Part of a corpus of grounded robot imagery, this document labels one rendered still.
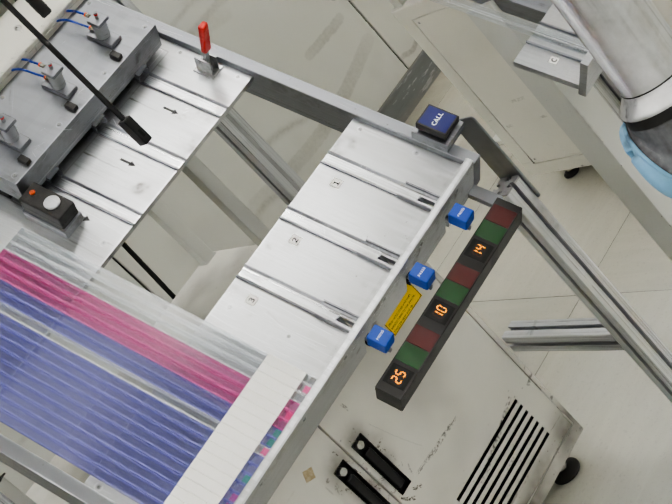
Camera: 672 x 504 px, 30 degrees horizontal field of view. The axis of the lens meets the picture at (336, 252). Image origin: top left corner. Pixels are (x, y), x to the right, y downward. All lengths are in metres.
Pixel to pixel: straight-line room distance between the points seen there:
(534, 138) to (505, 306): 0.42
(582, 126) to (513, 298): 0.94
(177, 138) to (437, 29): 1.17
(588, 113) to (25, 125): 0.88
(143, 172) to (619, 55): 0.77
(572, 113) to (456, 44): 0.92
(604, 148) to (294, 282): 0.63
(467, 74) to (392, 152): 1.20
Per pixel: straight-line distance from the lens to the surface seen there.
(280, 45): 4.00
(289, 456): 1.62
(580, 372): 2.59
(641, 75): 1.42
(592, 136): 2.08
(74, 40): 1.98
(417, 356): 1.65
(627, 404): 2.44
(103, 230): 1.82
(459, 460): 2.17
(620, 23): 1.39
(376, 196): 1.78
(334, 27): 4.13
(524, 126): 3.05
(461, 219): 1.74
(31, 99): 1.93
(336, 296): 1.70
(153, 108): 1.94
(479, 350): 2.19
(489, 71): 2.96
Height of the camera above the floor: 1.43
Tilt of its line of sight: 22 degrees down
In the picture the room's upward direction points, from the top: 44 degrees counter-clockwise
